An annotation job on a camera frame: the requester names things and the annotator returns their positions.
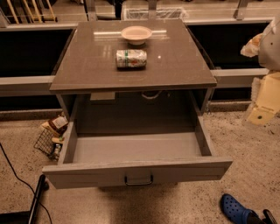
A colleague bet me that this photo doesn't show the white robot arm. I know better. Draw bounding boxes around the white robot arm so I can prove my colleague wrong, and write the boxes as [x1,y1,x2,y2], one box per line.
[241,15,280,125]

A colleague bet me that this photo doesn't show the open grey top drawer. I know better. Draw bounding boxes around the open grey top drawer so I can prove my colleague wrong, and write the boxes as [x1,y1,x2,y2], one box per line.
[43,117,232,189]

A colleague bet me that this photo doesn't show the wooden chair legs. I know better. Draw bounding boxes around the wooden chair legs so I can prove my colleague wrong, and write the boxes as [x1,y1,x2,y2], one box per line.
[1,0,58,25]

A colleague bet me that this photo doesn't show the small can in basket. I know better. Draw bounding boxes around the small can in basket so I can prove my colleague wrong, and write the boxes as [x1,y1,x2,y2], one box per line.
[51,143,62,160]

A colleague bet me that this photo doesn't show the black stand base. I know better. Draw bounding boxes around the black stand base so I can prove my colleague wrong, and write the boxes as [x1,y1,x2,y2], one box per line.
[0,174,48,224]

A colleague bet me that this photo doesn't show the black metal drawer handle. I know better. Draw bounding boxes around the black metal drawer handle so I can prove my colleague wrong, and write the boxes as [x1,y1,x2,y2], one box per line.
[124,175,154,186]

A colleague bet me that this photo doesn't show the brown snack bag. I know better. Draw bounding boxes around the brown snack bag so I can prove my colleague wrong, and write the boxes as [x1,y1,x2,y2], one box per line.
[48,116,68,135]

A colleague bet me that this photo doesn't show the white wire mesh bin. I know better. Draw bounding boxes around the white wire mesh bin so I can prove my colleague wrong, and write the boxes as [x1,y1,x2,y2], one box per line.
[122,7,189,20]

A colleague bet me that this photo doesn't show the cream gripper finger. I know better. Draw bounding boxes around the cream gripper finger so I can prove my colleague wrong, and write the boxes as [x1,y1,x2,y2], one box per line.
[241,33,262,58]
[246,72,280,125]

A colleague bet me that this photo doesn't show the white paper bowl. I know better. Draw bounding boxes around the white paper bowl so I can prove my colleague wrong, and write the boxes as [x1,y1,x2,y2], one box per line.
[121,26,152,46]

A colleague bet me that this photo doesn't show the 7up soda can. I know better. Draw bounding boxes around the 7up soda can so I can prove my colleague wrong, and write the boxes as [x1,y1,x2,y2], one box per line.
[115,49,147,68]

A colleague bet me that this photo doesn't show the grey cabinet with top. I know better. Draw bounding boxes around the grey cabinet with top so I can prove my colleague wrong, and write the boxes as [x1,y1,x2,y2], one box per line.
[51,20,216,136]

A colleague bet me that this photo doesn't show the blue croc shoe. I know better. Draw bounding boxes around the blue croc shoe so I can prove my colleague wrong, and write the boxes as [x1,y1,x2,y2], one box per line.
[220,193,260,224]

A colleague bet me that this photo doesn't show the black wire basket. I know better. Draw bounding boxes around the black wire basket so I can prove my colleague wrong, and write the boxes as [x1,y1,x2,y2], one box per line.
[34,129,54,156]

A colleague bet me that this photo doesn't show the black floor cable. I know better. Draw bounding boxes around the black floor cable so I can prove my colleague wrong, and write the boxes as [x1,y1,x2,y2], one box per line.
[0,143,53,224]

